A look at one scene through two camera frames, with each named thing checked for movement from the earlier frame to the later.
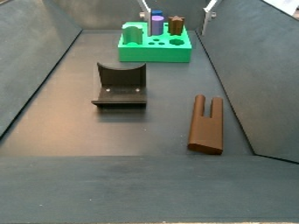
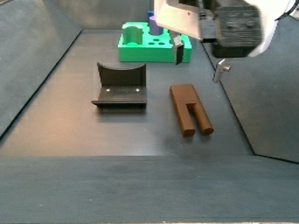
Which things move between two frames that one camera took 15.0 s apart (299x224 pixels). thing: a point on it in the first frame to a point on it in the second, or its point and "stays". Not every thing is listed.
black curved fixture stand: (123, 87) stays
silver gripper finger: (147, 15) to (178, 46)
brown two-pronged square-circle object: (206, 137) to (183, 94)
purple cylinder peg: (158, 24) stays
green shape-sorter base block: (163, 48) stays
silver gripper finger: (210, 15) to (222, 66)
